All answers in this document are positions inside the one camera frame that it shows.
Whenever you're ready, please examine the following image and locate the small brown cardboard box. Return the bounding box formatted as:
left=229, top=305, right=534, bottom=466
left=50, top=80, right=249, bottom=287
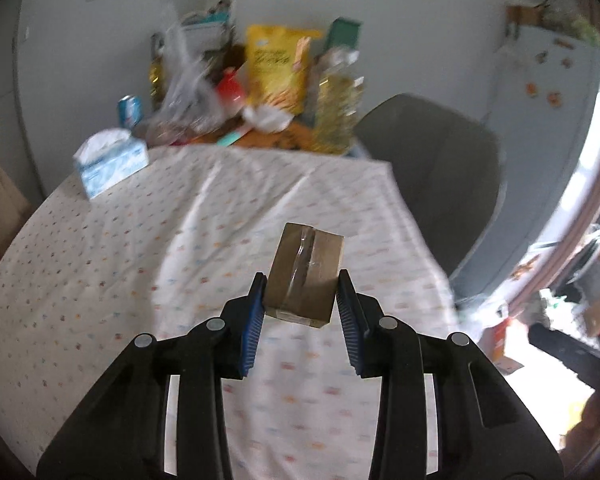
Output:
left=263, top=223, right=344, bottom=328

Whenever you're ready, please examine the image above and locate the orange gift box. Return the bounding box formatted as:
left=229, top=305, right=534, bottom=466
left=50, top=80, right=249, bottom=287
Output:
left=478, top=318, right=522, bottom=375

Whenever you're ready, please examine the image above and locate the grey upholstered chair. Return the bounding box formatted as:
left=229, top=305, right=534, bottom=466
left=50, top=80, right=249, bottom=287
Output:
left=354, top=94, right=506, bottom=281

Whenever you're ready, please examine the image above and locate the white refrigerator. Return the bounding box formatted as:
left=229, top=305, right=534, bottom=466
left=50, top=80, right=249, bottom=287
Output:
left=453, top=26, right=600, bottom=300

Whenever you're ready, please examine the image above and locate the blue tissue box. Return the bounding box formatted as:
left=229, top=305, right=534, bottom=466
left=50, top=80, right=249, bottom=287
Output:
left=72, top=128, right=149, bottom=200

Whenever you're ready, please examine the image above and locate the blue drink can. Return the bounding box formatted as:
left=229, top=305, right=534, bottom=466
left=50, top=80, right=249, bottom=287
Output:
left=117, top=94, right=144, bottom=130

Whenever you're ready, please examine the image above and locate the clear plastic bag on table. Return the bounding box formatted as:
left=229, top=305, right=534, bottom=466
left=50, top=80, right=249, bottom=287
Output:
left=145, top=20, right=225, bottom=148

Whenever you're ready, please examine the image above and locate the crumpled tissue by bottles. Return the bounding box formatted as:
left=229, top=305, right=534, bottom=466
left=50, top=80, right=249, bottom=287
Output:
left=242, top=104, right=294, bottom=134

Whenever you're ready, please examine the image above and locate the red round bottle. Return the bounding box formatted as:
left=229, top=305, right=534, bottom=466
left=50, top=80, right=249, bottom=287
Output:
left=216, top=68, right=247, bottom=118

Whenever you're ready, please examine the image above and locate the cooking oil bottle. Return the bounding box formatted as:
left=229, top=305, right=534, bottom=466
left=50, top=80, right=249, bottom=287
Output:
left=313, top=46, right=364, bottom=155

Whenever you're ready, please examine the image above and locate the yellow snack bag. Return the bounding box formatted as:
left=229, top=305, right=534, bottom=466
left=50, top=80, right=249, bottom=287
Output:
left=246, top=24, right=323, bottom=116

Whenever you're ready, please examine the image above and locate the green tall box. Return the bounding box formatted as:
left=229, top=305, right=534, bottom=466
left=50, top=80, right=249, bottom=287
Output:
left=324, top=18, right=362, bottom=51

